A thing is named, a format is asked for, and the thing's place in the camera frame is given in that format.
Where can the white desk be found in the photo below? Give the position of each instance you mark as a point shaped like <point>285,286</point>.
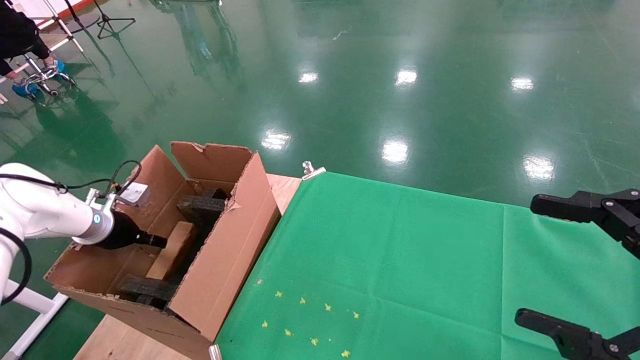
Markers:
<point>35,7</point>

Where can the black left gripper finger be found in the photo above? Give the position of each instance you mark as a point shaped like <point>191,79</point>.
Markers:
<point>158,242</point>

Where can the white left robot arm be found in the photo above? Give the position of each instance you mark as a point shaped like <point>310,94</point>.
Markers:
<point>35,210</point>

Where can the black tripod stand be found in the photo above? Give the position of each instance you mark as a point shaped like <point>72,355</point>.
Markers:
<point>107,21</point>

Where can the small brown cardboard box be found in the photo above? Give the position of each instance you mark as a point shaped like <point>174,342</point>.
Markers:
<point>172,250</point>

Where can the black post stand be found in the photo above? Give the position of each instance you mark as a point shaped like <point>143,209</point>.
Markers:
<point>87,21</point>

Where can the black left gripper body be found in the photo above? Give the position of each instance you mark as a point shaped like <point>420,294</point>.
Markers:
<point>120,235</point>

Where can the white metal frame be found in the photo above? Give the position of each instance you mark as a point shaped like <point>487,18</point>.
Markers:
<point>30,297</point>

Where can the person in black clothes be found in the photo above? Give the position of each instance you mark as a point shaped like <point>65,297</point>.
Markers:
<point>17,30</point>

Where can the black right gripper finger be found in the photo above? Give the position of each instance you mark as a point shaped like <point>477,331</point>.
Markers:
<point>575,340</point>
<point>575,207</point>

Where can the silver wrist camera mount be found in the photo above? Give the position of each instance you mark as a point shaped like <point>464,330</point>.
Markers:
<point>135,194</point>

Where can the chrome stool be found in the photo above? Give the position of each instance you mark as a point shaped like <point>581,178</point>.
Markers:
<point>45,75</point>

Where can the green table cloth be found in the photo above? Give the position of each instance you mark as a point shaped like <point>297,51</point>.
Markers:
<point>425,260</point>

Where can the large open cardboard carton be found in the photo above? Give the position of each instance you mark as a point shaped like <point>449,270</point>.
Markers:
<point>225,270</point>

